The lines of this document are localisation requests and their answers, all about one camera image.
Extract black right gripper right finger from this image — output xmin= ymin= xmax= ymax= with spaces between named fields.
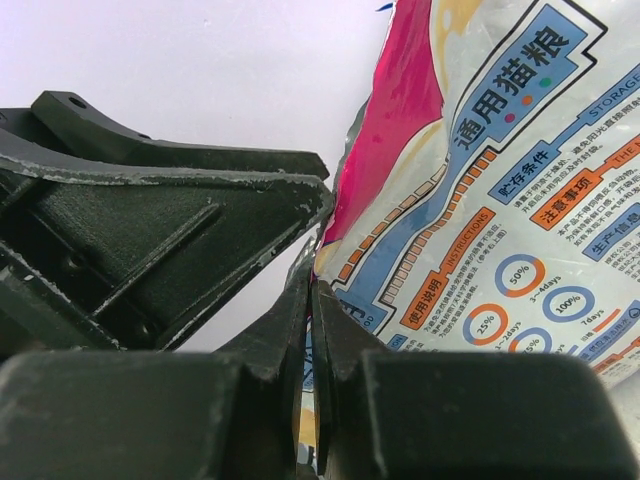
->
xmin=310 ymin=280 xmax=639 ymax=479

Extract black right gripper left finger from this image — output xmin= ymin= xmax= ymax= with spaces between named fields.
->
xmin=1 ymin=261 xmax=311 ymax=479

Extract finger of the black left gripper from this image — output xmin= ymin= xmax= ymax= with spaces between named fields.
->
xmin=1 ymin=154 xmax=332 ymax=350
xmin=1 ymin=90 xmax=329 ymax=180

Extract pet food bag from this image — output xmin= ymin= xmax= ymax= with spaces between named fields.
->
xmin=294 ymin=0 xmax=640 ymax=466

